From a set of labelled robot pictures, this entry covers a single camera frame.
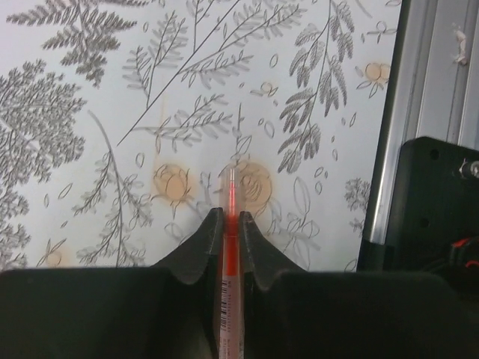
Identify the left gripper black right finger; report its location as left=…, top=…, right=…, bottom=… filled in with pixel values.
left=239, top=212, right=478, bottom=358

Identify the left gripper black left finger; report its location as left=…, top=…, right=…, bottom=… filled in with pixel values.
left=1, top=208, right=224, bottom=358

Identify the orange thin pen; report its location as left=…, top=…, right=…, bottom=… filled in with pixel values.
left=219, top=167, right=244, bottom=358

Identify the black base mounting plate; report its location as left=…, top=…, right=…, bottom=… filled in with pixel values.
left=357, top=135, right=479, bottom=277

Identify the floral patterned table mat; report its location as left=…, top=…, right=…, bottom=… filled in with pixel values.
left=1, top=1, right=401, bottom=271

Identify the aluminium table frame rail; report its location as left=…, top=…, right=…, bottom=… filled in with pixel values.
left=363, top=1, right=478, bottom=245

